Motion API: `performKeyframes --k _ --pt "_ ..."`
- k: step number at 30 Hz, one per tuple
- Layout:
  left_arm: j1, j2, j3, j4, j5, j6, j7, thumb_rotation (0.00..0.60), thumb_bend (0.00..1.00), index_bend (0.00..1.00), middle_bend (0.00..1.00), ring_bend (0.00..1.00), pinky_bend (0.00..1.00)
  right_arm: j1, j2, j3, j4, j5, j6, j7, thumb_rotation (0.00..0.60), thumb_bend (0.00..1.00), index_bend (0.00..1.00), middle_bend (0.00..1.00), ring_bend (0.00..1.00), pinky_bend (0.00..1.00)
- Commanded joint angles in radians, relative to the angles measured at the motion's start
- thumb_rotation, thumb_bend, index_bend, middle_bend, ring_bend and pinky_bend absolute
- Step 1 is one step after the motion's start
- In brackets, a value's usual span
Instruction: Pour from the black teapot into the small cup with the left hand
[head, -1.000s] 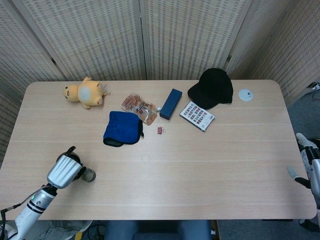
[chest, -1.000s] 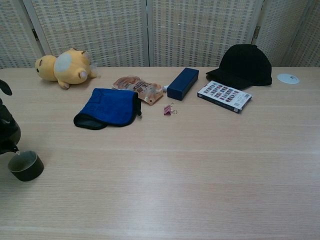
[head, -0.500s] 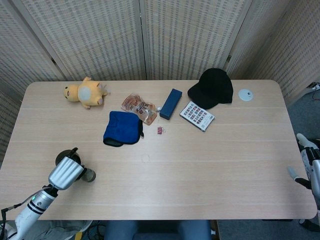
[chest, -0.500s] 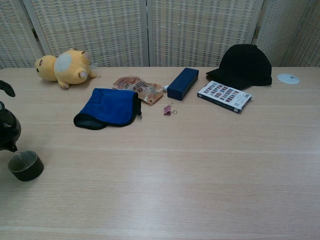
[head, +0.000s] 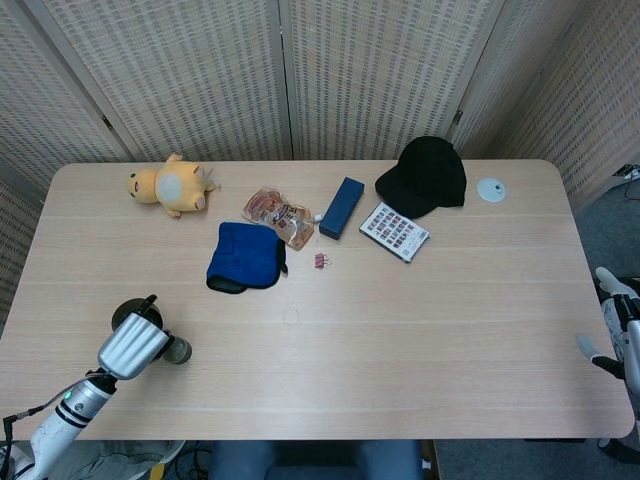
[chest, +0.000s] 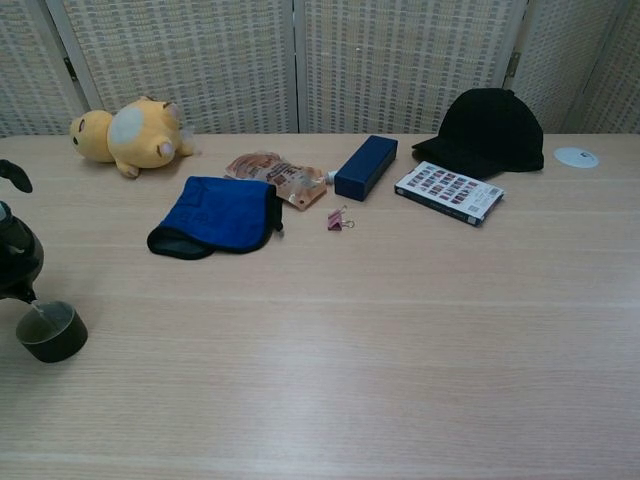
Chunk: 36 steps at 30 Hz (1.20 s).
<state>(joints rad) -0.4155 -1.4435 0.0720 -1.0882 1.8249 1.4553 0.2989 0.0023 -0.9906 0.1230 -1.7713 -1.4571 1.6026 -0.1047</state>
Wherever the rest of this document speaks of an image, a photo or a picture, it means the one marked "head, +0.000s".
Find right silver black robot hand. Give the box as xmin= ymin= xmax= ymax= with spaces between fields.
xmin=576 ymin=266 xmax=640 ymax=416

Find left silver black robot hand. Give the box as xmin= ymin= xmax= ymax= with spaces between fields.
xmin=96 ymin=293 xmax=176 ymax=381

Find black teapot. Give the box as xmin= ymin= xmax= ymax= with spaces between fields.
xmin=110 ymin=297 xmax=164 ymax=334

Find small grey tea cup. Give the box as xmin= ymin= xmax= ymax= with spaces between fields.
xmin=160 ymin=335 xmax=193 ymax=366

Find grey fabric bag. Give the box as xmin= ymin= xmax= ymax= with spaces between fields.
xmin=49 ymin=439 xmax=185 ymax=480

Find blue cloth with black trim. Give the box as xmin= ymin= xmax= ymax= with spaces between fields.
xmin=205 ymin=221 xmax=290 ymax=295

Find yellow plush toy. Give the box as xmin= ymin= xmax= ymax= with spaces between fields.
xmin=125 ymin=153 xmax=223 ymax=220

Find orange snack packet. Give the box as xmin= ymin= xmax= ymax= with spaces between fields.
xmin=242 ymin=185 xmax=315 ymax=252

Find white round table grommet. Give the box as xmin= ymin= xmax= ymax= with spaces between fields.
xmin=476 ymin=176 xmax=507 ymax=203

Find blue seat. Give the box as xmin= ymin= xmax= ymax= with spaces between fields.
xmin=207 ymin=439 xmax=425 ymax=480

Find navy blue long box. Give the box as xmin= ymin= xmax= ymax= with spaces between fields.
xmin=318 ymin=176 xmax=365 ymax=240

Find printed sticker card box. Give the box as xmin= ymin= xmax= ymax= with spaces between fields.
xmin=358 ymin=201 xmax=431 ymax=265

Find black baseball cap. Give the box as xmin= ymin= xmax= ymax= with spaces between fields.
xmin=374 ymin=135 xmax=468 ymax=220

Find woven folding screen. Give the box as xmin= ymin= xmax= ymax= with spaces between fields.
xmin=0 ymin=0 xmax=640 ymax=341

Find black arm cable with plug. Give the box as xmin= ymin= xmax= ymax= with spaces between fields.
xmin=2 ymin=372 xmax=101 ymax=451

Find black floor cables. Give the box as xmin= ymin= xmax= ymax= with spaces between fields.
xmin=172 ymin=440 xmax=214 ymax=476

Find background cable bundle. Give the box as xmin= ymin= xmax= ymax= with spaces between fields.
xmin=610 ymin=163 xmax=640 ymax=201

